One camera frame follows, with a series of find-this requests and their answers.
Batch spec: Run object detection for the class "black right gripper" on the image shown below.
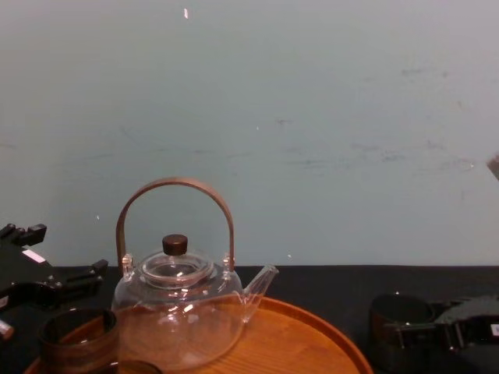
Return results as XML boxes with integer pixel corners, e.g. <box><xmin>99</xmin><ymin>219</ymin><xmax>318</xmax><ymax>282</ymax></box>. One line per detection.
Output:
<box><xmin>384</xmin><ymin>294</ymin><xmax>499</xmax><ymax>354</ymax></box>

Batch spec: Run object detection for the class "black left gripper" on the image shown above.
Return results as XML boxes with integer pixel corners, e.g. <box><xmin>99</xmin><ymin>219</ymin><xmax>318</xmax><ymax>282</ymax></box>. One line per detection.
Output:
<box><xmin>0</xmin><ymin>223</ymin><xmax>109</xmax><ymax>312</ymax></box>

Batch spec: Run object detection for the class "glass cup with wooden sleeve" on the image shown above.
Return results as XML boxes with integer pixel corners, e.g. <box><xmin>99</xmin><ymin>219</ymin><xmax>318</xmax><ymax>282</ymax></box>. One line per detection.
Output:
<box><xmin>37</xmin><ymin>307</ymin><xmax>119</xmax><ymax>374</ymax></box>
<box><xmin>369</xmin><ymin>293</ymin><xmax>437</xmax><ymax>351</ymax></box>

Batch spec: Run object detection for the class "round wooden tray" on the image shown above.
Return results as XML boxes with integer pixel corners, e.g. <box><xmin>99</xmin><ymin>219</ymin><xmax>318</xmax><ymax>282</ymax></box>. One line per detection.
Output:
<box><xmin>23</xmin><ymin>294</ymin><xmax>375</xmax><ymax>374</ymax></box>

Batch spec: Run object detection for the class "black table cloth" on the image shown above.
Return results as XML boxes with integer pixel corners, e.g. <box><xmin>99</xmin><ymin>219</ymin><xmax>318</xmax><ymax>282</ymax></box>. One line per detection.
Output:
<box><xmin>0</xmin><ymin>264</ymin><xmax>499</xmax><ymax>374</ymax></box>

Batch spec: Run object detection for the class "glass lid with dark knob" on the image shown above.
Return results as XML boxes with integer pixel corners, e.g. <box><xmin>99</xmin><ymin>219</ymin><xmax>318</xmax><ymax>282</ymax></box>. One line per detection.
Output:
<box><xmin>138</xmin><ymin>233</ymin><xmax>216</xmax><ymax>286</ymax></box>

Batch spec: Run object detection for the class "glass teapot with wooden handle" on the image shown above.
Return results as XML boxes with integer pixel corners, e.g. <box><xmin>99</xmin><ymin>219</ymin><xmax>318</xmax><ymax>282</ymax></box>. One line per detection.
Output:
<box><xmin>111</xmin><ymin>178</ymin><xmax>280</xmax><ymax>372</ymax></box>

